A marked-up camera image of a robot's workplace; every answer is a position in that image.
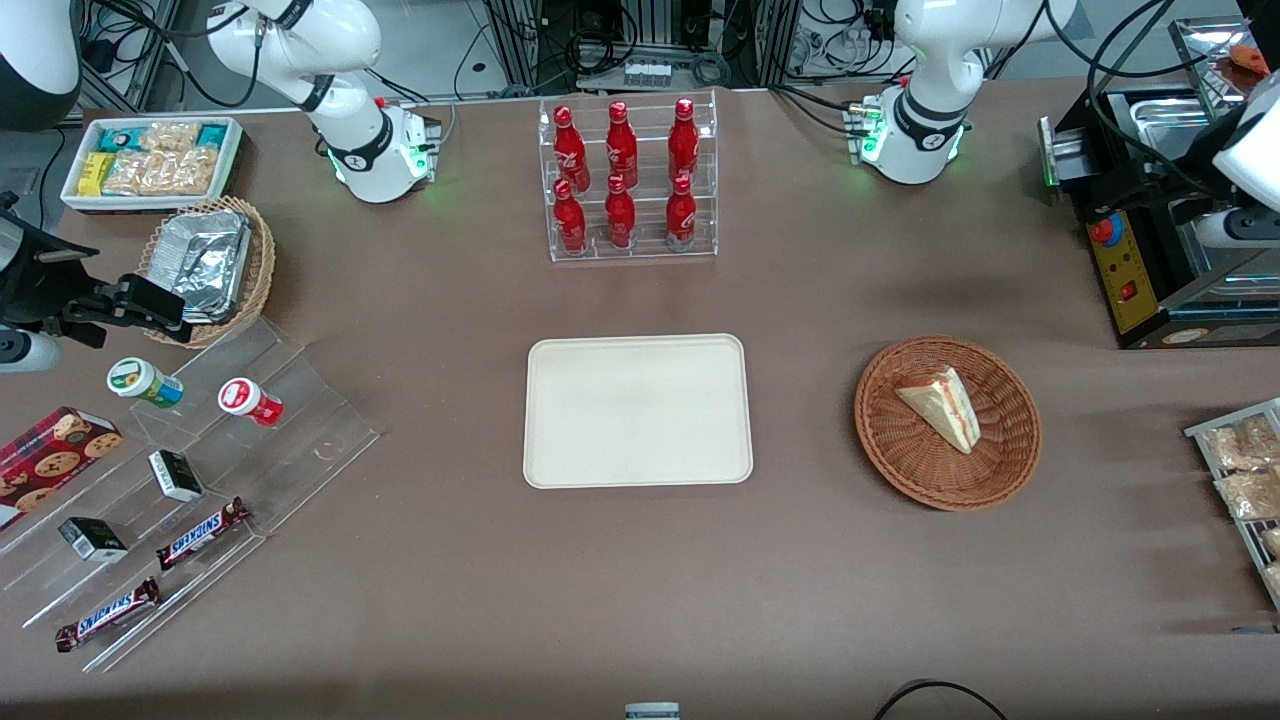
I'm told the white plastic snack bin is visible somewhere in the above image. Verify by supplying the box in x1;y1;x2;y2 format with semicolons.
60;115;246;214

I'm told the red cola bottle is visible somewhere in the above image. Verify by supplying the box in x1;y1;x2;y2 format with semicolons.
666;173;697;251
668;97;700;186
605;173;637;251
605;100;639;189
553;178;588;256
553;105;591;193

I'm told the shiny metal warmer shelf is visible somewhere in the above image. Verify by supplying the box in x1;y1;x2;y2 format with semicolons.
1168;15;1280;121

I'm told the red lid yogurt cup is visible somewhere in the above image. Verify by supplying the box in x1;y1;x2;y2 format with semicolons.
218;377;284;428

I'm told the black food warmer machine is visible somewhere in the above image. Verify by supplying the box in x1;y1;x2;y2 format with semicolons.
1040;85;1280;351

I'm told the light tan wicker basket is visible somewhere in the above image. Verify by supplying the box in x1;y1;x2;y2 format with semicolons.
138;195;276;349

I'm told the red chocolate chip cookie box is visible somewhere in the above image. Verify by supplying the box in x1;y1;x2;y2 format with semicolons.
0;405;124;531

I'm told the green lid yogurt cup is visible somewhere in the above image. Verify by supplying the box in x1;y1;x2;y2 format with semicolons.
107;357;185;409

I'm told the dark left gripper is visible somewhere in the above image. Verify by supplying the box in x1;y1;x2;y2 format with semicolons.
1135;150;1219;231

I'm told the triangular sandwich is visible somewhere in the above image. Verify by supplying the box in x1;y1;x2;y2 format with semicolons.
893;366;983;455

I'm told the clear rice cracker pack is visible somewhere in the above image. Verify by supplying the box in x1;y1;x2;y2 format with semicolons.
104;148;220;197
140;120;202;157

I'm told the clear acrylic stepped stand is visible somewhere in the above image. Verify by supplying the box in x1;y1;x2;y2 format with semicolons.
0;318;381;673

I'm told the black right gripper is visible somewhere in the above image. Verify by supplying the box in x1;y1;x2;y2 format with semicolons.
0;195;194;350

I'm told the brown wicker basket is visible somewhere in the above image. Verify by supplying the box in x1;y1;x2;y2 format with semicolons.
853;335;1043;512

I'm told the cream plastic tray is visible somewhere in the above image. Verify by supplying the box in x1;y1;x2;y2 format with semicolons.
523;333;754;490

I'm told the steel warmer pan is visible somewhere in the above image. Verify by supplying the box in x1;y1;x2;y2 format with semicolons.
1130;95;1219;153

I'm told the clear acrylic bottle rack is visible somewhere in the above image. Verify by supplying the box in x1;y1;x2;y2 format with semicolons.
537;88;719;264

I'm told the aluminium profile frame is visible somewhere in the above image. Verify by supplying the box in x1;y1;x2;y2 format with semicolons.
480;0;801;93

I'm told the aluminium foil container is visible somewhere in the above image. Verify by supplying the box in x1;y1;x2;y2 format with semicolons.
158;209;252;323

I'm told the small black carton box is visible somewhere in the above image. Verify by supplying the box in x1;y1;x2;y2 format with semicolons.
58;516;129;563
148;450;204;503

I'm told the black table edge cable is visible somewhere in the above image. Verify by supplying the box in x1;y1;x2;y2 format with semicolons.
873;680;1011;720

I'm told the brown Snickers bar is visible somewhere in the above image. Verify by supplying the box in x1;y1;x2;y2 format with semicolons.
155;497;251;571
55;577;163;653

